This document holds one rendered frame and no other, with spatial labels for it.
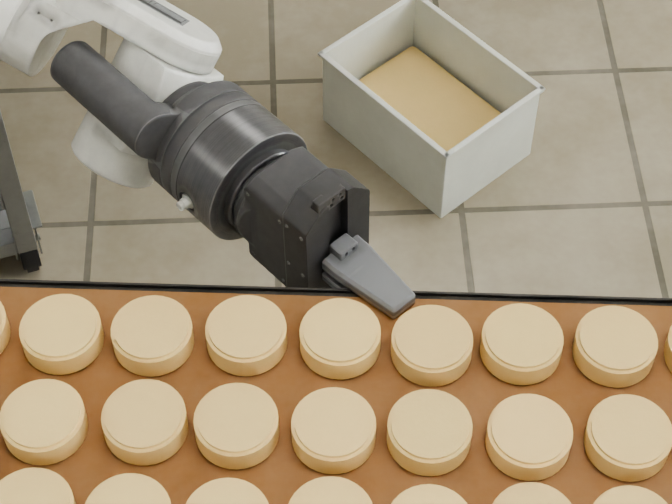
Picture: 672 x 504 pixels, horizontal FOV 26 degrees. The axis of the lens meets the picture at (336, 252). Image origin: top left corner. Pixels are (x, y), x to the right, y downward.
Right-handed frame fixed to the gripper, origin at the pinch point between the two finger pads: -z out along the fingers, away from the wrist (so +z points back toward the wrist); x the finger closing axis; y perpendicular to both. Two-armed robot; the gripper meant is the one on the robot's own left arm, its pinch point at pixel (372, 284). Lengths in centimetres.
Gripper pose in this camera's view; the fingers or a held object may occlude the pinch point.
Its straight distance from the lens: 93.5
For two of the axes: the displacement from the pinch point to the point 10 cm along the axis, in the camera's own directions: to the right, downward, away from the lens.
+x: -0.1, -6.0, -8.0
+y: 7.3, -5.5, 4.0
